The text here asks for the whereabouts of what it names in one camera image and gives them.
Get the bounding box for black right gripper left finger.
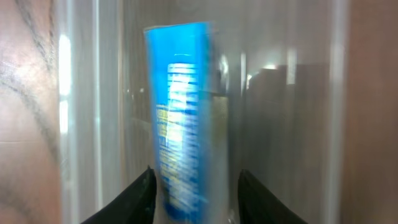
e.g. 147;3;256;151
82;167;157;224

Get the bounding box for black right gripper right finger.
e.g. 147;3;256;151
238;169;307;224

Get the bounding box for clear plastic container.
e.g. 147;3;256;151
56;0;348;223

